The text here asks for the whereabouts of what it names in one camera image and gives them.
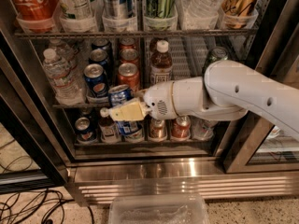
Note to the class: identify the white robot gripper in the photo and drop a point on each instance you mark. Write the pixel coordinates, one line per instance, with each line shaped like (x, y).
(159, 101)

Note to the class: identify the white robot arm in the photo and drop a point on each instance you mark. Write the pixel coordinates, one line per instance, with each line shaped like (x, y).
(227, 91)

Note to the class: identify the front red coca-cola can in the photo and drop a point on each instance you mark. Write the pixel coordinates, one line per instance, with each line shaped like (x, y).
(128, 74)

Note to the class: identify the red coca-cola can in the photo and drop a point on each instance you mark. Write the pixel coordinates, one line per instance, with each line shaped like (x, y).
(129, 56)
(127, 43)
(128, 74)

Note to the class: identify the bottom shelf silver green can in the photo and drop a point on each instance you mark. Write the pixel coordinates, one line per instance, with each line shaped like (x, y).
(136, 136)

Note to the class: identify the bottom shelf brown can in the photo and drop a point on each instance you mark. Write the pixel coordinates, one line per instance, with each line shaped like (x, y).
(157, 129)

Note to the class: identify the bottom shelf tea bottle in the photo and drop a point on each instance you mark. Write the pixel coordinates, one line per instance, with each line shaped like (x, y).
(109, 129)

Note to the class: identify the bottom shelf red can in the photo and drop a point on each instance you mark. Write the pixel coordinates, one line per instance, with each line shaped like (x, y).
(181, 127)

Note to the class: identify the rear red coca-cola can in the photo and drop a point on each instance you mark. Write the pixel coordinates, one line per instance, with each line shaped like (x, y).
(127, 43)

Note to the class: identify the bottom shelf pepsi can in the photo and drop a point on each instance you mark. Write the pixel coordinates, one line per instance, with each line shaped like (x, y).
(86, 132)

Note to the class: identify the rearmost blue pepsi can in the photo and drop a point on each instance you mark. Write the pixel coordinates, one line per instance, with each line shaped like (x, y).
(104, 44)

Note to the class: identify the bottom shelf water bottle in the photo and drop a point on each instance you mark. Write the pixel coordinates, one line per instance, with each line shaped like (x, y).
(203, 130)

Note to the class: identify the empty white shelf tray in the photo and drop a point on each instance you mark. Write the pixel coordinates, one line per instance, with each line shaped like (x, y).
(188, 56)

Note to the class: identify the rear green soda can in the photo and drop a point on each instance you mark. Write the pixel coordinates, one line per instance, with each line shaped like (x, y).
(215, 54)

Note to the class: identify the silver blue can top shelf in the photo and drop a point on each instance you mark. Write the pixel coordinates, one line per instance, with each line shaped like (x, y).
(119, 9)

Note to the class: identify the green bottle top shelf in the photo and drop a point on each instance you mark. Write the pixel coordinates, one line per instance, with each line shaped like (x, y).
(160, 9)

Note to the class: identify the clear sprite bottle top shelf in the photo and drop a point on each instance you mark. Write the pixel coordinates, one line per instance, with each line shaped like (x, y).
(76, 9)

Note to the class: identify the clear water bottle top shelf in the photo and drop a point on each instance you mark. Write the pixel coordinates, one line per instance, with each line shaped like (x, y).
(204, 0)

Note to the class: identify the left glass fridge door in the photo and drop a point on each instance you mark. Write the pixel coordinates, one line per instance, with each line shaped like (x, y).
(28, 159)

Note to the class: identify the glass fridge door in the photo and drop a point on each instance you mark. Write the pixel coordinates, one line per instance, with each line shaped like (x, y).
(28, 159)
(253, 144)

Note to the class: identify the right glass fridge door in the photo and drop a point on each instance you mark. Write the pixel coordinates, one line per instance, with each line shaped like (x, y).
(253, 144)

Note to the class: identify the orange gold can top shelf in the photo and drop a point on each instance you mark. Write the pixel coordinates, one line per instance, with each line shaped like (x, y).
(238, 12)

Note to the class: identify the large coca-cola bottle top shelf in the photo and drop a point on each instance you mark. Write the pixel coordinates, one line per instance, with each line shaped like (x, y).
(36, 16)

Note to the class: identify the front brown tea bottle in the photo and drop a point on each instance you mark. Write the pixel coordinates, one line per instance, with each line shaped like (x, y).
(160, 63)

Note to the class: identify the brown tea bottle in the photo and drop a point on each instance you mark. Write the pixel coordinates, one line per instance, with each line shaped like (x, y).
(160, 63)
(153, 44)

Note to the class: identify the rear brown tea bottle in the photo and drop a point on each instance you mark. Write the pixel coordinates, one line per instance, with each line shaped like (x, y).
(153, 44)

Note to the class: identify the front clear water bottle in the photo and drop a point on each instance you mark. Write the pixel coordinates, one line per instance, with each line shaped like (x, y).
(60, 76)

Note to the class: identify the rear clear water bottle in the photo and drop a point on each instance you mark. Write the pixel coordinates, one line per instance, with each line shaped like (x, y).
(64, 50)

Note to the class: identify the clear plastic bin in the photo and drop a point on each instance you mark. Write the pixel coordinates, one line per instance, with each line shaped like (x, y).
(159, 209)

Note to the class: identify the middle wire shelf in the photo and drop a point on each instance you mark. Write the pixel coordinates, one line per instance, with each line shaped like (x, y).
(56, 105)

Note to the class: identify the wire shelf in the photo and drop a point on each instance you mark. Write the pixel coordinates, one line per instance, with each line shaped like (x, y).
(56, 105)
(137, 34)

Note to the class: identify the top wire shelf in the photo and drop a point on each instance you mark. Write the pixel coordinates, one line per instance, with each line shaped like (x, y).
(137, 34)

